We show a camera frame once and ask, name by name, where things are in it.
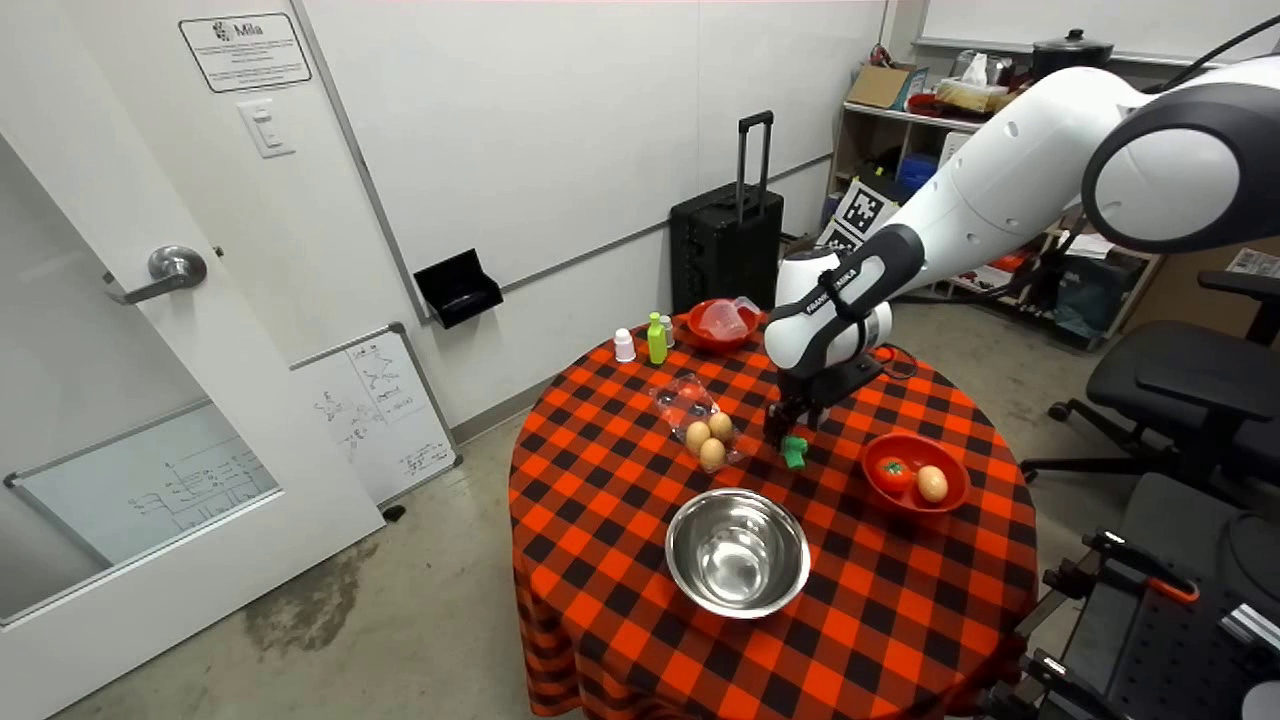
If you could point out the green plastic broccoli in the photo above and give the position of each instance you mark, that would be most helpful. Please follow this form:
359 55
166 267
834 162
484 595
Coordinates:
795 453

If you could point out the dark green bin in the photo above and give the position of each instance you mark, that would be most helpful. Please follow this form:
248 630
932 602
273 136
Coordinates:
1088 303

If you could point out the pink clear plastic item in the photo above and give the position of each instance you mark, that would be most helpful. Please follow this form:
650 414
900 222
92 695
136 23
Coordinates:
726 316

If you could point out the red bowl with pink plastic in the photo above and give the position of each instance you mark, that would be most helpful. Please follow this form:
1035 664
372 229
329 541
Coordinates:
696 336

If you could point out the red bowl with toy food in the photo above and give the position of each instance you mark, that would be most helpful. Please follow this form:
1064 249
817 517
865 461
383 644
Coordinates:
963 486

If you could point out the beige tissue box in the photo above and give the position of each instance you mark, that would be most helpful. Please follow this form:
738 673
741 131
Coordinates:
966 89

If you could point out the green plastic bottle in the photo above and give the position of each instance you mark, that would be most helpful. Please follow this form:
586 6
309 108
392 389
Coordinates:
656 340

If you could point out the blue container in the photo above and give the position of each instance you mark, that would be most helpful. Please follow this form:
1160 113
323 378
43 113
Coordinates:
913 174

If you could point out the red black checkered tablecloth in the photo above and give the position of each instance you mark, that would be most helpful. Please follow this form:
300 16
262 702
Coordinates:
826 612

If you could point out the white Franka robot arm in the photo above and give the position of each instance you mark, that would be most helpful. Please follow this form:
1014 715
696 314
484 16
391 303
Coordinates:
1014 174

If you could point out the small leaning whiteboard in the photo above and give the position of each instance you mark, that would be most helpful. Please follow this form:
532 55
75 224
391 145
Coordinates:
383 414

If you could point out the beige plastic egg toy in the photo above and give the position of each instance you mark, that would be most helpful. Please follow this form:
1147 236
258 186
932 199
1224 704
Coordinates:
932 486

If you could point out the black office chair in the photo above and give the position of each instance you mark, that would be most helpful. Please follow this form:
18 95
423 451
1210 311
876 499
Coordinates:
1173 382

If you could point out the black suitcase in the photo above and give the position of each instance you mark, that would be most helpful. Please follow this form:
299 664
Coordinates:
726 247

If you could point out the black perforated robot cart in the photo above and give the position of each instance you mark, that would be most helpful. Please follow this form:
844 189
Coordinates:
1147 664

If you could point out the white wall switch plate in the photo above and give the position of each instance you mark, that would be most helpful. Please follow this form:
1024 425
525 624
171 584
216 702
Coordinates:
269 131

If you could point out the white door with window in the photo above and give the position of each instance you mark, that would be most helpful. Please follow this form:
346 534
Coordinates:
202 440

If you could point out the small white bottle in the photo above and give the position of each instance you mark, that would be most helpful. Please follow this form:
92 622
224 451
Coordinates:
626 351

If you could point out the large wall whiteboard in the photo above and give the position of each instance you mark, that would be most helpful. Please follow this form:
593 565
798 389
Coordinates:
574 122

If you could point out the white wall sign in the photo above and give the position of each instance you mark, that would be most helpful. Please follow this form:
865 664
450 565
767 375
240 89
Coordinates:
246 48

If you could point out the black wall tray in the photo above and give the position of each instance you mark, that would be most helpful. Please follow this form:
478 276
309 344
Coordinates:
456 289

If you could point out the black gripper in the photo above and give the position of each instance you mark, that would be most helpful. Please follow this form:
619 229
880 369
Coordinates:
834 385

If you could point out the red plastic tomato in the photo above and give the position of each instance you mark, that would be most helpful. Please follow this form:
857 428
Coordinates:
894 475

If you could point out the clear plastic egg carton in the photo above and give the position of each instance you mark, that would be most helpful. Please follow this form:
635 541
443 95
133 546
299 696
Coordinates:
683 403

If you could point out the small cardboard box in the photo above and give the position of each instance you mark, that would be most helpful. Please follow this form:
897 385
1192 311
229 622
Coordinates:
880 84

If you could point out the black cooking pot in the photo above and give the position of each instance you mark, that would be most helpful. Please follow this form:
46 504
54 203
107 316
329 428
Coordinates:
1069 55

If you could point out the wooden storage shelf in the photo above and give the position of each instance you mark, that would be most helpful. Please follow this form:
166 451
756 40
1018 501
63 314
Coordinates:
894 116

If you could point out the shiny steel bowl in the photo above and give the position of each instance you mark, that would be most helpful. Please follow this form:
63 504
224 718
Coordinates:
738 555

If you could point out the fiducial marker board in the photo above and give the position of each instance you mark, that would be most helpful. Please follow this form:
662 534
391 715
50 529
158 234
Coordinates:
862 211

